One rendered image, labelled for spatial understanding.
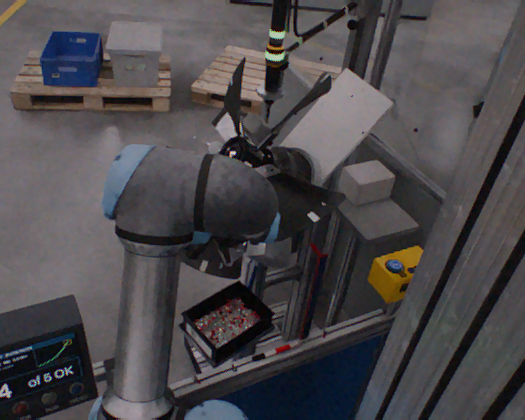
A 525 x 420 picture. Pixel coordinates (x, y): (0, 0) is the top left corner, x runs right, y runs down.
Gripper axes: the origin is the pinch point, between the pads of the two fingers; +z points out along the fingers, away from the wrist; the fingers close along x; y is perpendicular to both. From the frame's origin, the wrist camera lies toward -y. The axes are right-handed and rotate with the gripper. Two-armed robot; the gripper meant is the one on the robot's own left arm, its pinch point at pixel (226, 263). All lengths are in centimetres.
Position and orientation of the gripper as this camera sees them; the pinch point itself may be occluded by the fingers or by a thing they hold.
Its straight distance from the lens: 142.4
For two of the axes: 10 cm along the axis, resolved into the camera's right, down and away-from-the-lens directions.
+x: -4.4, -6.1, 6.6
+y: 8.8, -4.4, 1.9
